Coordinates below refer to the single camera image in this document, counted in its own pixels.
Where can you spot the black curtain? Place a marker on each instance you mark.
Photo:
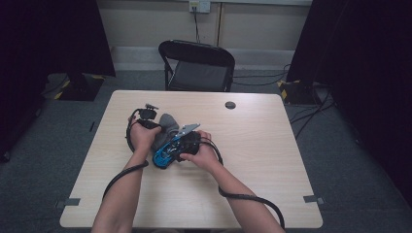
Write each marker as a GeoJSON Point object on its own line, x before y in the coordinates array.
{"type": "Point", "coordinates": [48, 39]}
{"type": "Point", "coordinates": [372, 64]}

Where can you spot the vertical wall pipe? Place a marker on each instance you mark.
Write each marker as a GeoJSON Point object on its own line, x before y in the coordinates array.
{"type": "Point", "coordinates": [219, 26]}

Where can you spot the white wall socket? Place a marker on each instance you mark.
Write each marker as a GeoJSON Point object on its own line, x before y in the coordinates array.
{"type": "Point", "coordinates": [199, 6]}

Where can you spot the blue and black toy car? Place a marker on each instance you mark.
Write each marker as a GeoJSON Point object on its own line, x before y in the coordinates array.
{"type": "Point", "coordinates": [162, 158]}

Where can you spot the person's right hand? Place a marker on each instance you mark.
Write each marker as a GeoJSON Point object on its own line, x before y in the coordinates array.
{"type": "Point", "coordinates": [205, 157]}

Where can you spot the grey knitted cloth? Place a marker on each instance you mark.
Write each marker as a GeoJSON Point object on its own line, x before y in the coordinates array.
{"type": "Point", "coordinates": [168, 124]}

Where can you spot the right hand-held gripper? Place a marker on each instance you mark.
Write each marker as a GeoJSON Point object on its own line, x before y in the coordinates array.
{"type": "Point", "coordinates": [191, 144]}

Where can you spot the black stand base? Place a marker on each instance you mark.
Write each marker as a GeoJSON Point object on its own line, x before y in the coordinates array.
{"type": "Point", "coordinates": [298, 93]}
{"type": "Point", "coordinates": [81, 90]}

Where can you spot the black folding chair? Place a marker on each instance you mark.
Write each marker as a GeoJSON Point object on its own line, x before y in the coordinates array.
{"type": "Point", "coordinates": [197, 51]}

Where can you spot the grey tape strip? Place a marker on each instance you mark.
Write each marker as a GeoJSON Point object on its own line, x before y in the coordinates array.
{"type": "Point", "coordinates": [313, 199]}
{"type": "Point", "coordinates": [69, 202]}

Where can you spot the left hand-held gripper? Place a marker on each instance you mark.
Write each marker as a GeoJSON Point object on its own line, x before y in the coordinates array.
{"type": "Point", "coordinates": [148, 115]}

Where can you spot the person's left hand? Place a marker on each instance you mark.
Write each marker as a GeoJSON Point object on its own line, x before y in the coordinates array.
{"type": "Point", "coordinates": [142, 139]}

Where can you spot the small black floor object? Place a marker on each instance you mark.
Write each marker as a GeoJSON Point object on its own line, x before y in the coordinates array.
{"type": "Point", "coordinates": [92, 126]}

